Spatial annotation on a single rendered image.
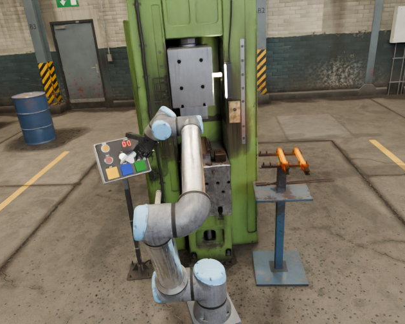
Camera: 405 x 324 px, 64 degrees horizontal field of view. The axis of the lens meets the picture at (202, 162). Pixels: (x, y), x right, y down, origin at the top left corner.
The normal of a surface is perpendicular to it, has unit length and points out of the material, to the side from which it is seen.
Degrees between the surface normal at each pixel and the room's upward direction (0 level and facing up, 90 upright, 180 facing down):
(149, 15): 90
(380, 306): 0
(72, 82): 90
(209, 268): 5
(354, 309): 0
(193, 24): 90
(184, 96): 90
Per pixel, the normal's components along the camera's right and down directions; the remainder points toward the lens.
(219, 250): 0.07, 0.38
